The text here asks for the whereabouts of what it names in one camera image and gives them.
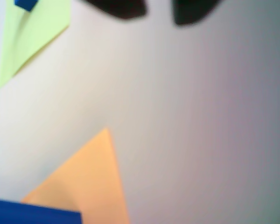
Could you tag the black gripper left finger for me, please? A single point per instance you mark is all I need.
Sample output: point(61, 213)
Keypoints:
point(123, 9)

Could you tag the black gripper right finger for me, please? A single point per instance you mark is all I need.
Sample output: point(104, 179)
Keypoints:
point(191, 11)

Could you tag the green paper square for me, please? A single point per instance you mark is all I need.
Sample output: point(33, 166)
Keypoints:
point(37, 30)

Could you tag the orange paper square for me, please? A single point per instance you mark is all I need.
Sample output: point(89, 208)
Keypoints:
point(95, 177)

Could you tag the small blue cube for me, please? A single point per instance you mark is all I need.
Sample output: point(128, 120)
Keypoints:
point(25, 4)

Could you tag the large blue cube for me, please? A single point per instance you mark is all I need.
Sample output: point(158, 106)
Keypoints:
point(32, 213)

